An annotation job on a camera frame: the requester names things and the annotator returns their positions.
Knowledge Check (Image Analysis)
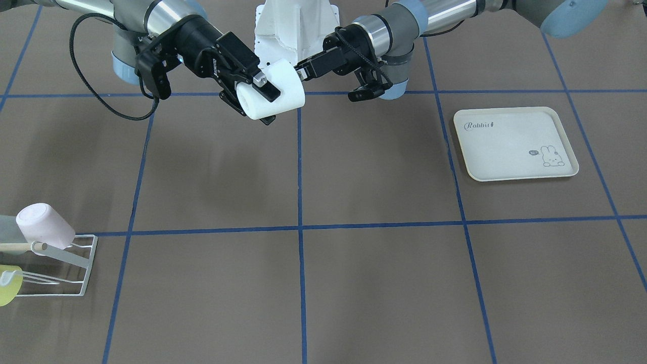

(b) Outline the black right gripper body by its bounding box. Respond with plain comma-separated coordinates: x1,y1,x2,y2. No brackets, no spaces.
175,16,260,86

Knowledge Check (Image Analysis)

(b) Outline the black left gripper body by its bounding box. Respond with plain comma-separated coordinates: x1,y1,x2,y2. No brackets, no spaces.
321,28,377,75

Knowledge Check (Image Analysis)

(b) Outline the pale green plastic cup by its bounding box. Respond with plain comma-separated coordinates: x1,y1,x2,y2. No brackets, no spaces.
236,59,305,120

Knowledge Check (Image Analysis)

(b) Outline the pink plastic cup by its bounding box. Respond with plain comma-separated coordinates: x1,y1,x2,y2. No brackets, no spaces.
15,203,75,249

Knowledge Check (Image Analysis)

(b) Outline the yellow plastic cup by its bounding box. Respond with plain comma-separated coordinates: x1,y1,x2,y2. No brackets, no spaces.
1,265,23,307

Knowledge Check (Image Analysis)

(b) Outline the grey plastic cup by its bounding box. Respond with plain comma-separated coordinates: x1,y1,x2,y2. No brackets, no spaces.
0,215,26,244

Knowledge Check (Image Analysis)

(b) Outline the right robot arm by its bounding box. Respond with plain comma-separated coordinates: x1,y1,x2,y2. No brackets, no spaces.
2,1,281,119

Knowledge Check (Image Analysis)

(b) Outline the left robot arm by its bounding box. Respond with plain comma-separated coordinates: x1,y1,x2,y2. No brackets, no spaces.
295,1,607,102

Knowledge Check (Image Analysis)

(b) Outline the cream plastic tray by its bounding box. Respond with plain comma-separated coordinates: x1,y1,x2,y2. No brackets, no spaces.
453,107,580,182

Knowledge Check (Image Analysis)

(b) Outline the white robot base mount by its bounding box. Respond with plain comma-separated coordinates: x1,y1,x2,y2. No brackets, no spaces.
254,1,340,68

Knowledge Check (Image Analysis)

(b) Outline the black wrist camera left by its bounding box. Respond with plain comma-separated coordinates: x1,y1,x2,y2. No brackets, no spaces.
347,81,392,102

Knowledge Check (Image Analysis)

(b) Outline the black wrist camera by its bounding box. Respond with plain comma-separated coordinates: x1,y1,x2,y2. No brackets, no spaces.
347,81,392,102
136,50,179,100

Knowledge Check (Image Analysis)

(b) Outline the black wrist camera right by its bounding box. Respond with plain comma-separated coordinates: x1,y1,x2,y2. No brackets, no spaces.
136,50,179,100

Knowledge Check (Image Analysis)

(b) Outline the white wire cup rack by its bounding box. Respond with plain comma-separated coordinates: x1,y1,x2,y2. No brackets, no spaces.
2,235,99,298

